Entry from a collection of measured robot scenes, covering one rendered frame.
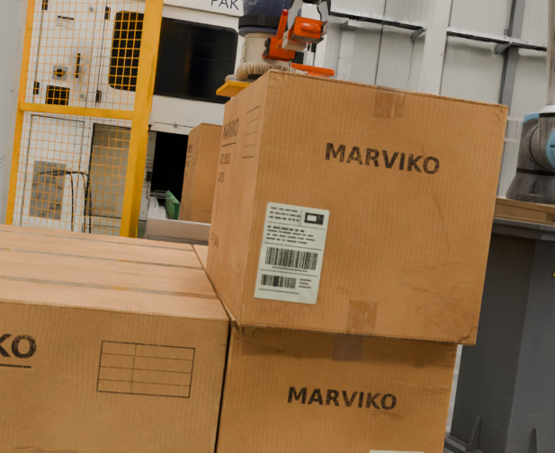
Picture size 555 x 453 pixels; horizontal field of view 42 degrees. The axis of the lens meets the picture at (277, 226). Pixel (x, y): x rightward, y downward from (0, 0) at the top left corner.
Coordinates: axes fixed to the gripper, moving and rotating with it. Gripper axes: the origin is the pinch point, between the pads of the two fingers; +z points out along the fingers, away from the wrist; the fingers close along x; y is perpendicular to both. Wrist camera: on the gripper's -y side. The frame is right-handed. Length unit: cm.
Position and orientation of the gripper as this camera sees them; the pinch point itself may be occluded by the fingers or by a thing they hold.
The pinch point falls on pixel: (307, 29)
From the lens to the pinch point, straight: 209.1
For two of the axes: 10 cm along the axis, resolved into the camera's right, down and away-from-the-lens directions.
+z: -1.3, 9.9, 0.6
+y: -1.9, -0.8, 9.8
